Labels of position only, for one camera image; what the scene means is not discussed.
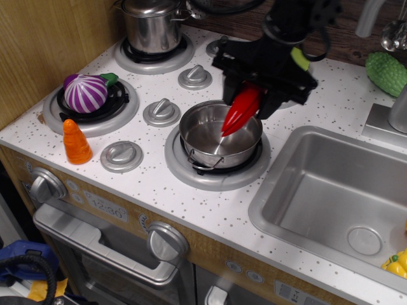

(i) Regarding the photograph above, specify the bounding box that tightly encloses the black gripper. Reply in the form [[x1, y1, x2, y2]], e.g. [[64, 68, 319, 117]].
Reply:
[[212, 36, 301, 119]]

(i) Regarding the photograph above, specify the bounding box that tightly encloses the red toy chili pepper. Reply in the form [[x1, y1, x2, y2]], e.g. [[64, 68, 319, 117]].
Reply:
[[221, 82, 266, 137]]

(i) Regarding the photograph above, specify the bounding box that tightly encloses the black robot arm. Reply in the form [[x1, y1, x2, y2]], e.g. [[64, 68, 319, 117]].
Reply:
[[212, 1, 342, 119]]

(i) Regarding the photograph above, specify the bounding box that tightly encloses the shallow steel pan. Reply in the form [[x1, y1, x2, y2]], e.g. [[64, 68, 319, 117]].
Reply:
[[179, 100, 263, 169]]

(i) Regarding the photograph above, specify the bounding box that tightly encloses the tall steel pot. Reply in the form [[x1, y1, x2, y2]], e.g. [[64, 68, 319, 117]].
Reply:
[[113, 0, 191, 55]]

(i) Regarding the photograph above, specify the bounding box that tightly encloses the yellow toy bell pepper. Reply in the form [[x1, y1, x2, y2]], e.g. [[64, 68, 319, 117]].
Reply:
[[381, 249, 407, 278]]

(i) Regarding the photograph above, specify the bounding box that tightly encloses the silver stove knob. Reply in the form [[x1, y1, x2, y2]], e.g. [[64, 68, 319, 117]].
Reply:
[[177, 65, 212, 90], [206, 36, 230, 58], [100, 141, 143, 173], [143, 98, 181, 128]]

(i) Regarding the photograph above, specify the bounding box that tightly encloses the silver stove knob back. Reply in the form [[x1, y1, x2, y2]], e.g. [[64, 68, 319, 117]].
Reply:
[[206, 36, 230, 58]]

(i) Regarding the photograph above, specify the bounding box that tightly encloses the green plastic plate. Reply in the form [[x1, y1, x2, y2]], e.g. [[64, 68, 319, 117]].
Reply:
[[291, 47, 310, 71]]

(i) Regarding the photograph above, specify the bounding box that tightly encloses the front right burner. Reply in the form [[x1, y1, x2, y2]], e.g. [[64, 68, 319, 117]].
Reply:
[[164, 126, 271, 191]]

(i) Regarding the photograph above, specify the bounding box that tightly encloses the hanging steel skimmer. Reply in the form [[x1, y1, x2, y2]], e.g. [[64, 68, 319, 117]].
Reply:
[[186, 0, 209, 20]]

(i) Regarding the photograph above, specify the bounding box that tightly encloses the back left burner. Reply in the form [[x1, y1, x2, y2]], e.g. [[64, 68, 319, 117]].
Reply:
[[113, 34, 194, 75]]

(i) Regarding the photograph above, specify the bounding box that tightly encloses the front left burner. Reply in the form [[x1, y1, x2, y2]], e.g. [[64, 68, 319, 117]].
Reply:
[[43, 79, 139, 137]]

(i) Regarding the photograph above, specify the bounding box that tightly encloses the green bumpy toy gourd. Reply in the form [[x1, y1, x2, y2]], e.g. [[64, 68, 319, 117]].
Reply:
[[365, 52, 406, 98]]

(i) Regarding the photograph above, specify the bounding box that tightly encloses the silver sink basin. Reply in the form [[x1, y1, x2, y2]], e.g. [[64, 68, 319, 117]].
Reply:
[[249, 126, 406, 293]]

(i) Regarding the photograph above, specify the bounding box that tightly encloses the silver stove knob front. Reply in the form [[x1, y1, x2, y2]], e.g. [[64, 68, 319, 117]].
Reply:
[[100, 141, 143, 173]]

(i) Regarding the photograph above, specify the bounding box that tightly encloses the hanging steel ladle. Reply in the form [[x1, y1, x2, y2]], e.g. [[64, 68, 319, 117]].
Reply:
[[381, 1, 406, 52]]

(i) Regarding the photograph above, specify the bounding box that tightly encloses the purple striped toy onion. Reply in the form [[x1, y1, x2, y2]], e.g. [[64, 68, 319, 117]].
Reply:
[[63, 73, 118, 114]]

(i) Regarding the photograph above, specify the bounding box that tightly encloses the silver oven dial right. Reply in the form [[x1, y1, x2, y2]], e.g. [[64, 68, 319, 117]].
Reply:
[[146, 221, 189, 262]]

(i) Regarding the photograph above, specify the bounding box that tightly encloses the silver oven dial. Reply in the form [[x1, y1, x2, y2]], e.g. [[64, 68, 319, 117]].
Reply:
[[146, 221, 189, 262], [30, 167, 67, 203]]

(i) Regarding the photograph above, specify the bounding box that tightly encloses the orange toy carrot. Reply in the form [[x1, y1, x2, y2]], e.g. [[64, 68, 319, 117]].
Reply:
[[63, 119, 93, 165]]

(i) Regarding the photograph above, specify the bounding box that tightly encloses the silver oven dial left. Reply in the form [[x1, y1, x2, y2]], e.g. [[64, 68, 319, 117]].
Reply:
[[30, 167, 67, 203]]

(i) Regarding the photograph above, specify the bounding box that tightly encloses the blue object on floor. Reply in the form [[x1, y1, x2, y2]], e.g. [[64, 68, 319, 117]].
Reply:
[[1, 240, 59, 281]]

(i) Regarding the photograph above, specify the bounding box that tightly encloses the yellow cloth on floor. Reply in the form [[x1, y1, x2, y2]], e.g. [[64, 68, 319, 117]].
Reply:
[[27, 278, 68, 302]]

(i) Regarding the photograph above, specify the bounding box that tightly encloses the silver oven door handle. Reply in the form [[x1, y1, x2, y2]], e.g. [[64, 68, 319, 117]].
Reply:
[[34, 204, 178, 289]]

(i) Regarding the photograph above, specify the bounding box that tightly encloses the black floor cable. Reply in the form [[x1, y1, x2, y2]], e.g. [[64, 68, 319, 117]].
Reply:
[[0, 254, 58, 305]]

